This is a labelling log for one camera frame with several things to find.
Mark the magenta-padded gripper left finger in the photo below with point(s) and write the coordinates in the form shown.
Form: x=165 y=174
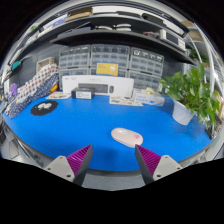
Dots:
x=63 y=166

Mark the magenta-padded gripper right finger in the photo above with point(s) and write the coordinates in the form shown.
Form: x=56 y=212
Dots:
x=163 y=166

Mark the pink computer mouse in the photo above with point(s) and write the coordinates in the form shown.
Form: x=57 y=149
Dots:
x=126 y=136

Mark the black round mouse pad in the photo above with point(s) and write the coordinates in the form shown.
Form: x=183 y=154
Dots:
x=38 y=111

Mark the white blue tissue box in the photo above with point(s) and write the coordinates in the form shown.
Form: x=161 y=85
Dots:
x=146 y=99

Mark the colourful sticker sheet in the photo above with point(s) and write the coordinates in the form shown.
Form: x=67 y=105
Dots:
x=123 y=101
x=58 y=95

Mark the small black box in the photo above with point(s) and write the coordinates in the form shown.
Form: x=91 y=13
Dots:
x=82 y=94

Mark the yellow plastic tool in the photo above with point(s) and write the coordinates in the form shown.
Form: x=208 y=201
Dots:
x=53 y=88

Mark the green plant in white pot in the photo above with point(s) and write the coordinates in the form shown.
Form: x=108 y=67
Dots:
x=191 y=90

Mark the red blue checkered cloth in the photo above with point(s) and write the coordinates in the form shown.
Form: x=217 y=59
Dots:
x=40 y=80

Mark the long white keyboard box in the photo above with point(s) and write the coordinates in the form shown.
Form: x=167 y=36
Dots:
x=100 y=80

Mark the beige woven basket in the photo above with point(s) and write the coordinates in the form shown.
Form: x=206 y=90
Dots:
x=45 y=64

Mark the yellow card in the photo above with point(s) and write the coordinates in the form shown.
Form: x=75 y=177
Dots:
x=107 y=69

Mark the black shelf unit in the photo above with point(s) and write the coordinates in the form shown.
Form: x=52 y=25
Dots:
x=100 y=36

